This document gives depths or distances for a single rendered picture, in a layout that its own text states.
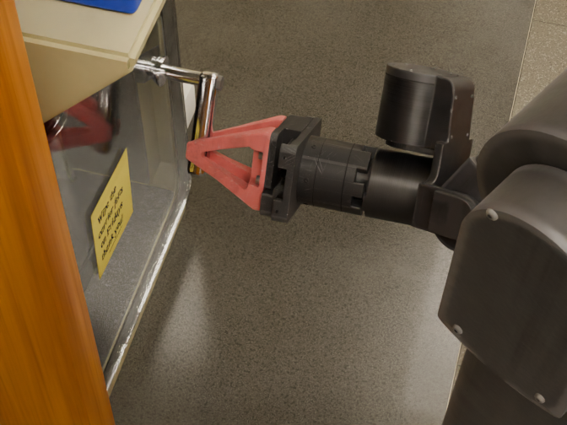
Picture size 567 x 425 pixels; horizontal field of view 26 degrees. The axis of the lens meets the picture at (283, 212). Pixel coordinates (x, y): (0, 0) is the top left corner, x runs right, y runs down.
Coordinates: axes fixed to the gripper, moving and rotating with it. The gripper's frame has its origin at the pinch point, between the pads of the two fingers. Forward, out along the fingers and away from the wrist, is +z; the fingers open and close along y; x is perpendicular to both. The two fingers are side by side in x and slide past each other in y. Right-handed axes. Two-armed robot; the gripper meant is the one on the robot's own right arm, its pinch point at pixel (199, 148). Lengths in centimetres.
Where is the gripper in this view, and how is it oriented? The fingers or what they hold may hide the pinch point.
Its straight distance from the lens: 103.1
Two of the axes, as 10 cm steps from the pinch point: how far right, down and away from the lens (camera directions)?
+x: -1.3, 9.3, 3.4
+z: -9.7, -1.9, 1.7
